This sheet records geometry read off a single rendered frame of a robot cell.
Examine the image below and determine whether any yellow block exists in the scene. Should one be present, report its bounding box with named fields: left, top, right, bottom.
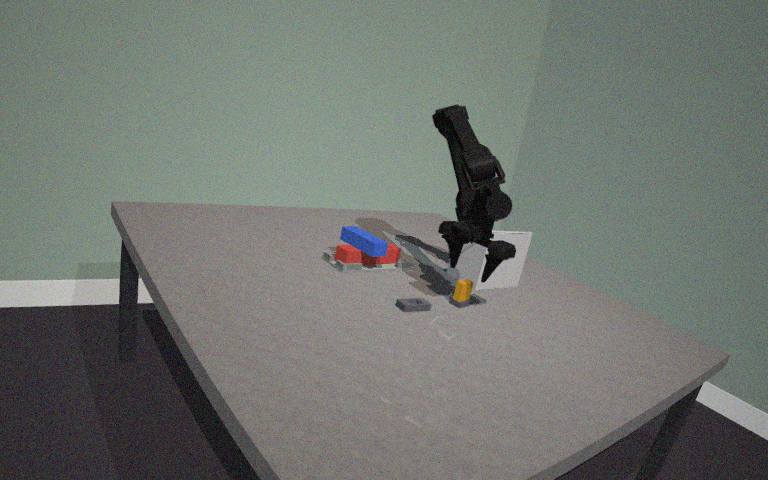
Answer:
left=453, top=279, right=474, bottom=302

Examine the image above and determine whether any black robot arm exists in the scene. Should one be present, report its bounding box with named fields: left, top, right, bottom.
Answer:
left=433, top=104, right=512, bottom=244

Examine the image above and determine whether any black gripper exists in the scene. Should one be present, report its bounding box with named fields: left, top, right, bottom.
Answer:
left=438, top=206, right=516, bottom=282

